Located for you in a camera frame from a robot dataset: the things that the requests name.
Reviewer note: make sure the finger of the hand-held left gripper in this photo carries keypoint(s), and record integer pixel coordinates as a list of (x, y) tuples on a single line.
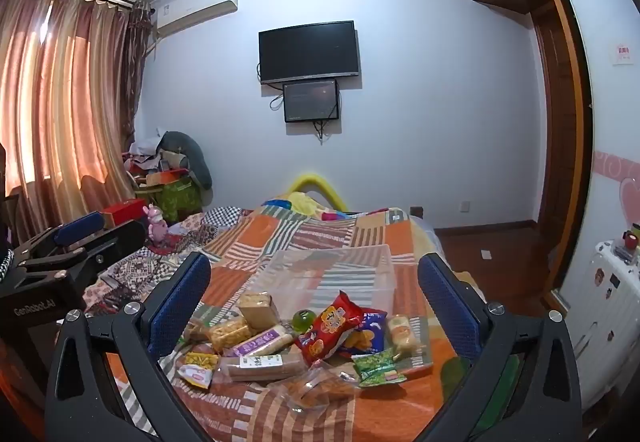
[(125, 234), (80, 224)]

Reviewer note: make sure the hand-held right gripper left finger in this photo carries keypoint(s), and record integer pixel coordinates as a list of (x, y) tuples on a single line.
[(180, 302)]

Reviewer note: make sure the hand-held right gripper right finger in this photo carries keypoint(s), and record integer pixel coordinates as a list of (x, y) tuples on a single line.
[(445, 302)]

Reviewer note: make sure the yellow cracker packet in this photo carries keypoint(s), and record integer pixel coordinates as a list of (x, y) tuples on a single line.
[(227, 333)]

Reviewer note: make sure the blue snack bag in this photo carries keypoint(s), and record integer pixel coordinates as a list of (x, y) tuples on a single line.
[(370, 334)]

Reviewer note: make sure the purple label biscuit packet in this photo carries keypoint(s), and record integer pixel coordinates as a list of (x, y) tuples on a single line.
[(260, 343)]

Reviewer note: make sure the green pea packet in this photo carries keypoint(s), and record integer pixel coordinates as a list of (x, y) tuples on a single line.
[(380, 368)]

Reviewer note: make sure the brown white label packet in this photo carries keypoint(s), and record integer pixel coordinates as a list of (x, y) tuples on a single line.
[(270, 367)]

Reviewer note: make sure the red snack bag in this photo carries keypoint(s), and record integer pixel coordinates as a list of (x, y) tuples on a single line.
[(327, 324)]

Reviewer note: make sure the clear plastic storage container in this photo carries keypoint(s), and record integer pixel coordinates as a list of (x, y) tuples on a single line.
[(325, 272)]

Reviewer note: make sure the green jelly cup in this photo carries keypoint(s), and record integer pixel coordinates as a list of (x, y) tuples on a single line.
[(304, 320)]

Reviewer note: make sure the red box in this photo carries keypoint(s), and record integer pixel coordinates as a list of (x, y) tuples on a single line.
[(122, 211)]

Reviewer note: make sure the small clear biscuit packet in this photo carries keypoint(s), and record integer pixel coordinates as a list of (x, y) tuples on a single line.
[(196, 329)]

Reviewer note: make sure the pink plush toy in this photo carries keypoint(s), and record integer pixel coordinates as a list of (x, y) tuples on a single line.
[(156, 222)]

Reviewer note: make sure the pale bread packet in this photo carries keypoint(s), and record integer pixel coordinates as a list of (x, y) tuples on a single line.
[(402, 332)]

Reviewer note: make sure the green bag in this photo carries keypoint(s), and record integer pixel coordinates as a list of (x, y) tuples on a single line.
[(177, 199)]

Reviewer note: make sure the small yellow red packet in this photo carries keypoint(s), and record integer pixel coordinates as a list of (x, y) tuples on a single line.
[(199, 369)]

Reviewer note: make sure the pile of clothes and bags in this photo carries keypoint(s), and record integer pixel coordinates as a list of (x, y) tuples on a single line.
[(150, 164)]

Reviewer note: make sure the tan cake packet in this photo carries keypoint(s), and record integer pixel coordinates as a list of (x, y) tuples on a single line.
[(257, 311)]

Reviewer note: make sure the orange pink curtain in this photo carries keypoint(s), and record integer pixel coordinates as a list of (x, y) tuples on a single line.
[(65, 97)]

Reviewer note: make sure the clear brown pastry packet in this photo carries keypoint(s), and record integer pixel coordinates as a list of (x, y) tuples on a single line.
[(315, 389)]

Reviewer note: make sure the yellow cloth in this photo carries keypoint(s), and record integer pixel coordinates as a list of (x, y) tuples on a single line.
[(302, 203)]

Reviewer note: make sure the yellow padded arch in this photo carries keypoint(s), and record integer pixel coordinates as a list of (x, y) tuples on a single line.
[(320, 182)]

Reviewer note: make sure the red yellow toy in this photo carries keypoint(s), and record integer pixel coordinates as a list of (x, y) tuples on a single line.
[(631, 239)]

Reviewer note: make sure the white air conditioner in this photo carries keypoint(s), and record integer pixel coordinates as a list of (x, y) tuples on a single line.
[(195, 7)]

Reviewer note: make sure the red white sticker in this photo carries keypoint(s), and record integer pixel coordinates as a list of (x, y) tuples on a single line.
[(622, 53)]

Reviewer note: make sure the dark wooden bed post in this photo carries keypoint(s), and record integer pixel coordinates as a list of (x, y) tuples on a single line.
[(416, 211)]

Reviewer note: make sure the white wall socket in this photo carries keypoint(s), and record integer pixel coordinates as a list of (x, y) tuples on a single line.
[(465, 207)]

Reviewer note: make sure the small black wall monitor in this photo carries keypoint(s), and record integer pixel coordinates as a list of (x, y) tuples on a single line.
[(310, 99)]

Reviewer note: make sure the large black wall television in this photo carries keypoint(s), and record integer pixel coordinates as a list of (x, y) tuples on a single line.
[(310, 52)]

